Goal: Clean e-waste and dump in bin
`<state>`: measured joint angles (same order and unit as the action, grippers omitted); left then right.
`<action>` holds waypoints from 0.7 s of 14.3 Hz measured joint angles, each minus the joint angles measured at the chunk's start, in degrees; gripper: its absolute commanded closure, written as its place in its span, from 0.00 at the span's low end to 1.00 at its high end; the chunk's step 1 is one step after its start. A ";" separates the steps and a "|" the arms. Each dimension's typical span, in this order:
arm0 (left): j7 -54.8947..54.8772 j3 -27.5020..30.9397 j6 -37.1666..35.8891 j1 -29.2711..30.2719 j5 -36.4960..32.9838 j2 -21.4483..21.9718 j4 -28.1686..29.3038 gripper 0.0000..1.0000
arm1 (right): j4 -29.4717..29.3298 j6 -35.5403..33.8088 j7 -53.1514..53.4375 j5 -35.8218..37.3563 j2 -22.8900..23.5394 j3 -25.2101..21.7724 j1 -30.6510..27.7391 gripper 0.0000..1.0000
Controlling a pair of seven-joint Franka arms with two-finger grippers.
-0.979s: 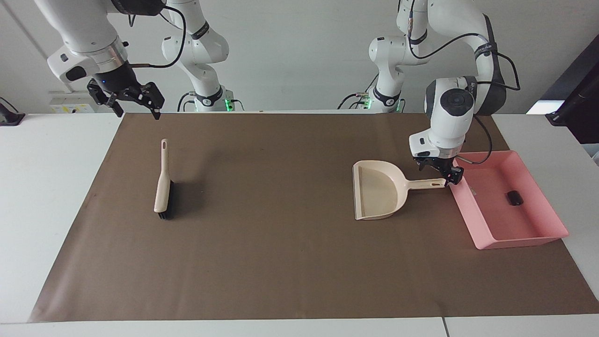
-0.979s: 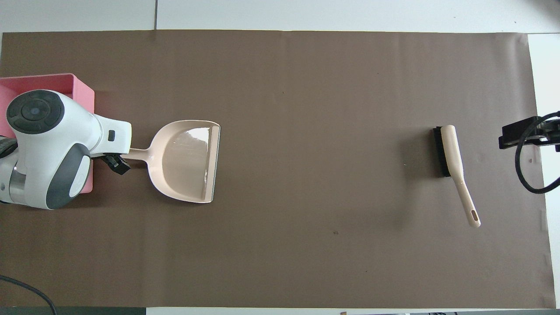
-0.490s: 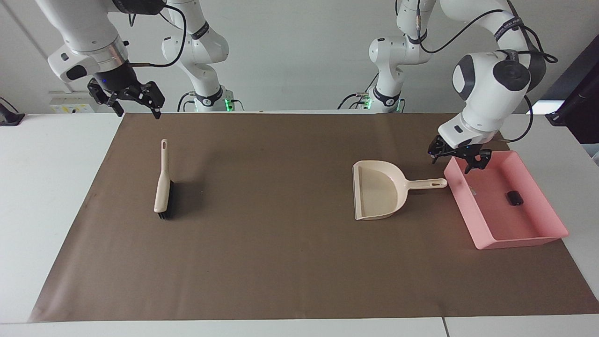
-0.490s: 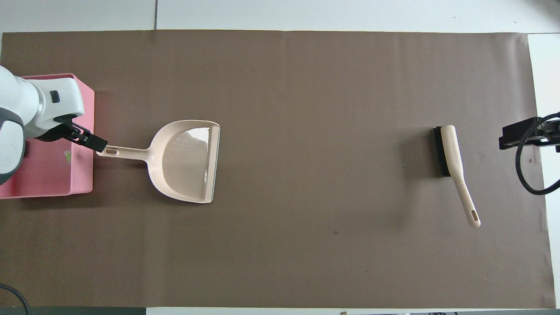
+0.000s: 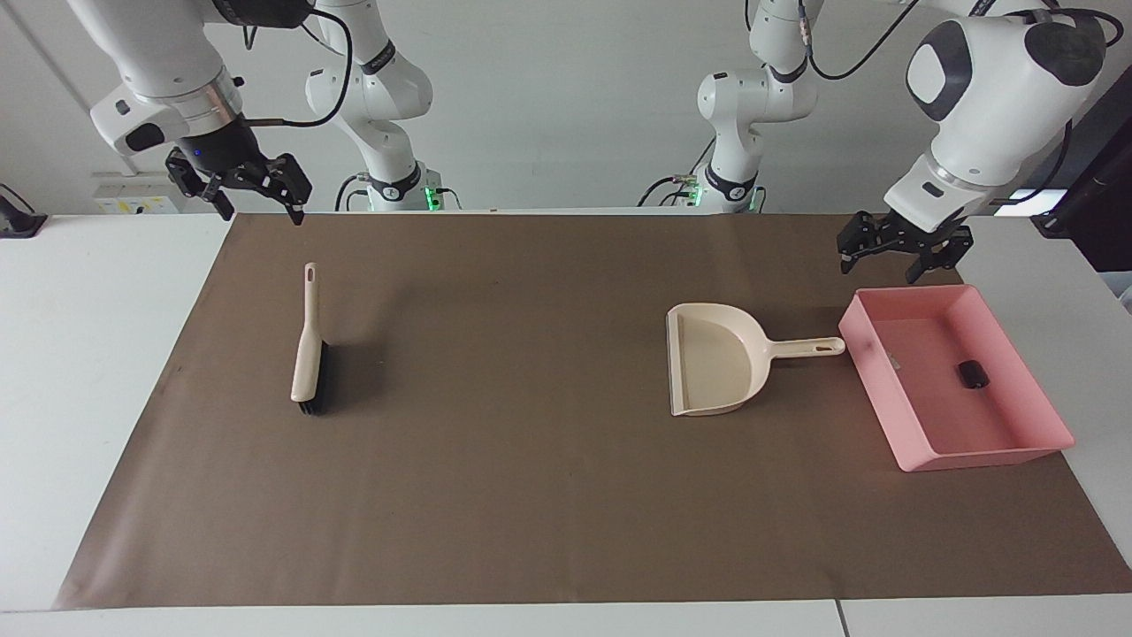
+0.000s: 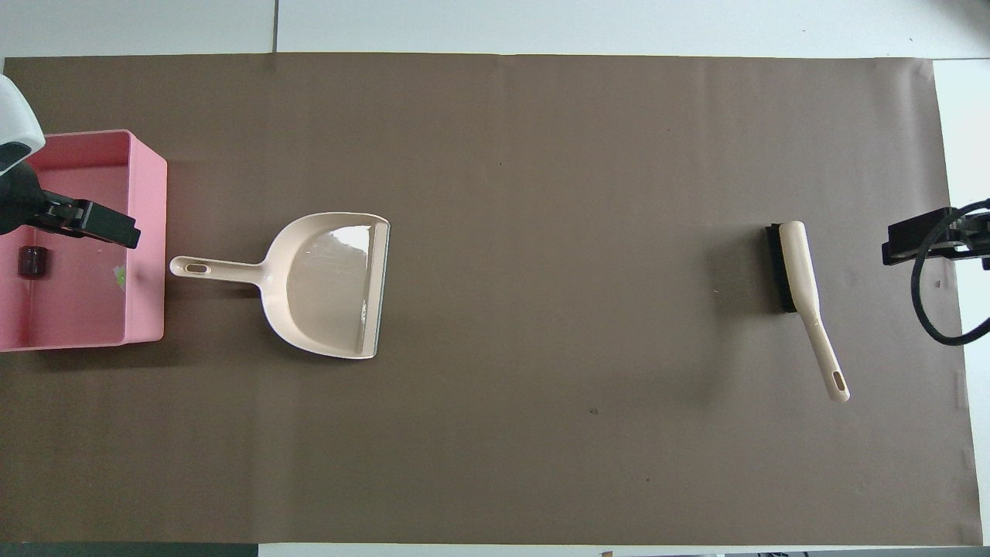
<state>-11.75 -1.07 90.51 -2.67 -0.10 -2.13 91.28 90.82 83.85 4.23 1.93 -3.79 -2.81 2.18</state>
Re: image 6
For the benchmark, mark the pink plastic bin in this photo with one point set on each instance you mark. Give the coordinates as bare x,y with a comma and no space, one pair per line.
147,232

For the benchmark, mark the beige plastic dustpan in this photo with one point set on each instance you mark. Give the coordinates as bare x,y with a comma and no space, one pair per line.
325,294

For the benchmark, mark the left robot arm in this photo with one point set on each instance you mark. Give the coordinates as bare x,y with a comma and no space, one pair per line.
14,112

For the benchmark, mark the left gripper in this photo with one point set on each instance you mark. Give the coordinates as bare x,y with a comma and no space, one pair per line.
19,201

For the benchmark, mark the small green scrap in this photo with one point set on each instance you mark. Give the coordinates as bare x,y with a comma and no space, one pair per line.
120,275

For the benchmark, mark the dark brown cylindrical component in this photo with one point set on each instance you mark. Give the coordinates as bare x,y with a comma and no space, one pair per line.
33,263

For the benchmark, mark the beige brush with black bristles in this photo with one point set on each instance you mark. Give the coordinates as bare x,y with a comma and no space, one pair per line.
800,263

